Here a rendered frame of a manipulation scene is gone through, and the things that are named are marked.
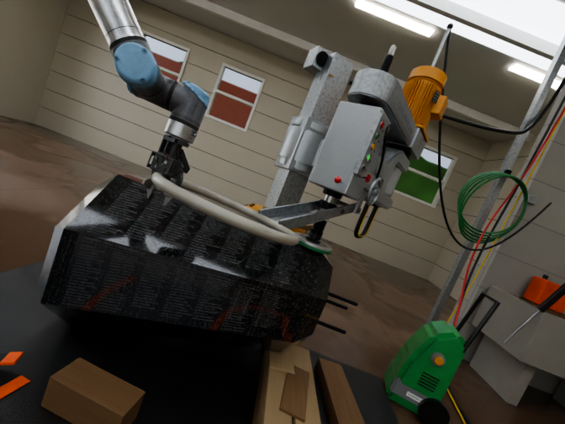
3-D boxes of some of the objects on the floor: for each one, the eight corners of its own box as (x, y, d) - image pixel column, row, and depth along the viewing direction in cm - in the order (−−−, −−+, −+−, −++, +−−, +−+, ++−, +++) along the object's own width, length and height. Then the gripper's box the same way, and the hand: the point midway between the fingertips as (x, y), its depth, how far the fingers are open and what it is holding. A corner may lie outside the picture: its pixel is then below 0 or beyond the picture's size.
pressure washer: (429, 399, 198) (483, 290, 188) (442, 437, 164) (509, 308, 155) (381, 372, 207) (430, 268, 198) (384, 403, 173) (444, 279, 164)
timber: (39, 405, 96) (49, 376, 95) (71, 383, 108) (79, 356, 107) (112, 447, 93) (123, 416, 92) (136, 418, 105) (145, 391, 103)
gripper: (152, 127, 82) (126, 193, 83) (188, 142, 81) (161, 209, 82) (166, 135, 90) (143, 194, 91) (199, 149, 89) (175, 209, 91)
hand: (158, 198), depth 89 cm, fingers closed on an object, 5 cm apart
